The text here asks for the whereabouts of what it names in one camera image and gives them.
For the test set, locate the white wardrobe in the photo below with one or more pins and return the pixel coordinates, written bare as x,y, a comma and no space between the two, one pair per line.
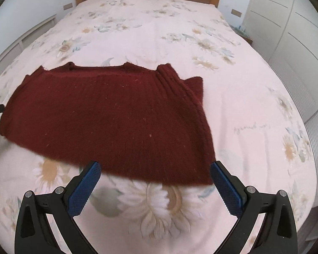
288,13

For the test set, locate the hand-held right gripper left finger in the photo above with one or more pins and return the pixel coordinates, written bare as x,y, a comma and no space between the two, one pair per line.
86,186

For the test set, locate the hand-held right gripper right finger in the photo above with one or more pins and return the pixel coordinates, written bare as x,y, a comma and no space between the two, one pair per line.
226,187

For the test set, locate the wooden nightstand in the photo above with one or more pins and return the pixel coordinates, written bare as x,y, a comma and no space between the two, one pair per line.
245,37

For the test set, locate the dark red knit sweater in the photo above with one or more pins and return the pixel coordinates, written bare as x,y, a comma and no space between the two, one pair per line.
108,119

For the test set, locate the pink floral bedspread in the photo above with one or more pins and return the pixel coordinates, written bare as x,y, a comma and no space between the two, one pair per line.
254,105

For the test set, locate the beige wall switch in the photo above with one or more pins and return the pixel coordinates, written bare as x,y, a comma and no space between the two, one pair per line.
67,5
236,12

